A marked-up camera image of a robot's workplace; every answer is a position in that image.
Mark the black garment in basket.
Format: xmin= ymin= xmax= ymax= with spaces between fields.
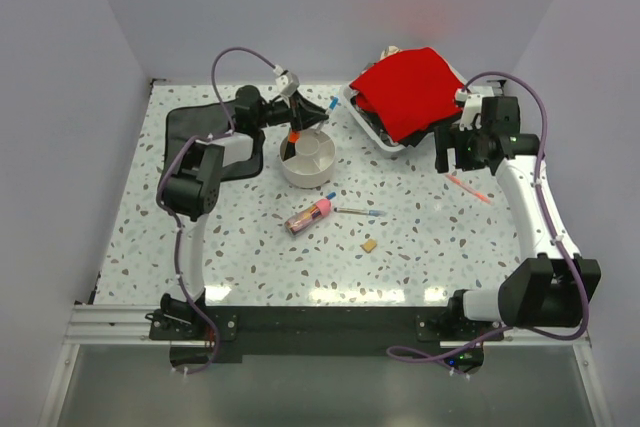
xmin=347 ymin=92 xmax=443 ymax=154

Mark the beige item behind basket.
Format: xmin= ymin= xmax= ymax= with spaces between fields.
xmin=379 ymin=46 xmax=402 ymax=61

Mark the white marker blue cap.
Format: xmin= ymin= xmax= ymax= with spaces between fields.
xmin=315 ymin=96 xmax=339 ymax=133

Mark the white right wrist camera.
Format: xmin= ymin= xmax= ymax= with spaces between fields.
xmin=454 ymin=88 xmax=483 ymax=131

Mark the clear blue ballpoint pen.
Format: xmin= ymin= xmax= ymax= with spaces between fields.
xmin=333 ymin=207 xmax=386 ymax=217

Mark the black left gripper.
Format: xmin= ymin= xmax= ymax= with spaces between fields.
xmin=255 ymin=91 xmax=328 ymax=135

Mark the orange capped marker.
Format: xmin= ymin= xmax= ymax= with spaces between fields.
xmin=282 ymin=130 xmax=300 ymax=161

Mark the small tan eraser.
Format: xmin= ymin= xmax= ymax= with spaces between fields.
xmin=361 ymin=239 xmax=377 ymax=253

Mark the orange gel pen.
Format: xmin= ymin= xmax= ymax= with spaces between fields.
xmin=445 ymin=174 xmax=492 ymax=205

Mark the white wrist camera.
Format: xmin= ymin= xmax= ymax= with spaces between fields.
xmin=454 ymin=88 xmax=483 ymax=131
xmin=275 ymin=71 xmax=300 ymax=98

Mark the red cloth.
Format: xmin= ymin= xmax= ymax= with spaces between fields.
xmin=348 ymin=47 xmax=474 ymax=142

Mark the white round divided organizer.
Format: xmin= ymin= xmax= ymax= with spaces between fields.
xmin=279 ymin=129 xmax=336 ymax=189

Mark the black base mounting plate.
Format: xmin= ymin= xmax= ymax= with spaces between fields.
xmin=145 ymin=306 xmax=495 ymax=367

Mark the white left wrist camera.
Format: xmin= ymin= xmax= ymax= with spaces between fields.
xmin=275 ymin=71 xmax=300 ymax=98

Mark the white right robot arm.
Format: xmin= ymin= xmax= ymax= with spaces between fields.
xmin=435 ymin=89 xmax=601 ymax=340

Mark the pink capped crayon tube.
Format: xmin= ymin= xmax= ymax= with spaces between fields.
xmin=284 ymin=198 xmax=332 ymax=236

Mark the dark grey microfibre cloth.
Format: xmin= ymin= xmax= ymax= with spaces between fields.
xmin=163 ymin=102 xmax=265 ymax=183

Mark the white perforated plastic basket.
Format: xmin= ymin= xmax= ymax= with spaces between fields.
xmin=340 ymin=60 xmax=476 ymax=154

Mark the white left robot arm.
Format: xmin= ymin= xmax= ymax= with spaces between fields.
xmin=156 ymin=85 xmax=329 ymax=339

